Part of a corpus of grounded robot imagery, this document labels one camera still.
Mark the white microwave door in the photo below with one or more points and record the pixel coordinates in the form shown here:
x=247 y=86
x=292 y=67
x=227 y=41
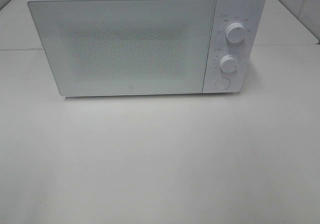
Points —
x=125 y=47

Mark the upper white power knob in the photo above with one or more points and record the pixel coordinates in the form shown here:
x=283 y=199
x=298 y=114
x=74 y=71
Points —
x=235 y=32

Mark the round white door-release button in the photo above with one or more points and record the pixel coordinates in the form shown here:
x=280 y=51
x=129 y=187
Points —
x=222 y=84

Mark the white timer knob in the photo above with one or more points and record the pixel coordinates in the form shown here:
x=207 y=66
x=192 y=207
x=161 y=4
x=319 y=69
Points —
x=228 y=63

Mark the white microwave oven body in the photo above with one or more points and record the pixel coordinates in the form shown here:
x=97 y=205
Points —
x=225 y=12

